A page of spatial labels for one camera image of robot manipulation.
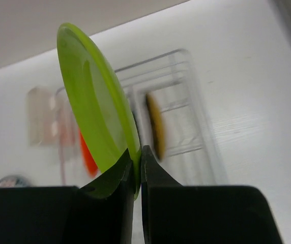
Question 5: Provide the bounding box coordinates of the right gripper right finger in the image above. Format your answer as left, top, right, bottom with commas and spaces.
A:
141, 145, 282, 243

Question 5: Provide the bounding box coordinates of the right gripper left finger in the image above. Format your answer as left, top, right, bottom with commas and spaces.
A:
0, 151, 134, 243

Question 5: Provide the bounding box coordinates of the yellow brown patterned plate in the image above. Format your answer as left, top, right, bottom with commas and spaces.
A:
145, 93, 166, 161

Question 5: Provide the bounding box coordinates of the white plate teal rim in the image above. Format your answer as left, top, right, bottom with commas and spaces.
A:
0, 175, 32, 188

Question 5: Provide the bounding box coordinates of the lime green plate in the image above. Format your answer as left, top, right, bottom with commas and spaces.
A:
56, 23, 141, 197

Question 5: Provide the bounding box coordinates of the orange plate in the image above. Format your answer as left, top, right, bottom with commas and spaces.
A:
79, 131, 98, 177

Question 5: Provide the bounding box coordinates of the beige cutlery holder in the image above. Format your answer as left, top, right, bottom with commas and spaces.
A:
26, 86, 59, 146

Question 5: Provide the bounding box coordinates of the white wire dish rack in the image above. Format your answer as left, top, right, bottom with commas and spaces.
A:
115, 49, 228, 185

